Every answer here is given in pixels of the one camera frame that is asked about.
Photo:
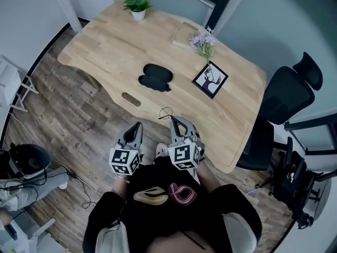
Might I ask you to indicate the person's left forearm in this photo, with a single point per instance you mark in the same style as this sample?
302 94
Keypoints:
121 188

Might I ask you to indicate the purple flower bouquet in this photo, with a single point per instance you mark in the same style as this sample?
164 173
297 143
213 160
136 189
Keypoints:
202 42

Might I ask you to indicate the grey round disc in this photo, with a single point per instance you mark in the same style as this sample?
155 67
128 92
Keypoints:
324 199

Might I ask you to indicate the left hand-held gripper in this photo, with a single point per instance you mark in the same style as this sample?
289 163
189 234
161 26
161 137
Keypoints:
122 159

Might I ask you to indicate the black glasses case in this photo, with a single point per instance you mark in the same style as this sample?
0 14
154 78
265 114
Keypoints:
158 72

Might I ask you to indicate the green plant in white pot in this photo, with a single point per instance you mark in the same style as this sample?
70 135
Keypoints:
138 9

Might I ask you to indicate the grey white chair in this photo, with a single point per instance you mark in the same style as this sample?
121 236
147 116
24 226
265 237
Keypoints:
31 236

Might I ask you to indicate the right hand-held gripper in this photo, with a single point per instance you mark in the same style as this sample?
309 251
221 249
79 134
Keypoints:
183 154

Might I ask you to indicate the black head-mounted camera rig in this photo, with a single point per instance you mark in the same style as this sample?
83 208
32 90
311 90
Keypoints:
29 161

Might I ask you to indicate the black framed deer picture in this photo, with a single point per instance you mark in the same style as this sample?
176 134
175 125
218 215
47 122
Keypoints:
210 84

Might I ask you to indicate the person's white shoe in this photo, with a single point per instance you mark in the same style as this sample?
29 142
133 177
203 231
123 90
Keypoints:
162 149

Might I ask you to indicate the person's black printed shirt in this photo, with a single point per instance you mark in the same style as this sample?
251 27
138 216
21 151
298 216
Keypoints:
163 220

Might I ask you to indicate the person's right forearm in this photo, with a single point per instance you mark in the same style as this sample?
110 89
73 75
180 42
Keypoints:
209 176

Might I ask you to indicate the black mesh office chair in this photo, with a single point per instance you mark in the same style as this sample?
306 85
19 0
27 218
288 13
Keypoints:
287 96

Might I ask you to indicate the light wooden board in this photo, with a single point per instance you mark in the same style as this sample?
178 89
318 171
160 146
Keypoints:
181 37

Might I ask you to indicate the black chair with white mark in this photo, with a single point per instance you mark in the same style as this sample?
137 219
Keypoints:
295 178

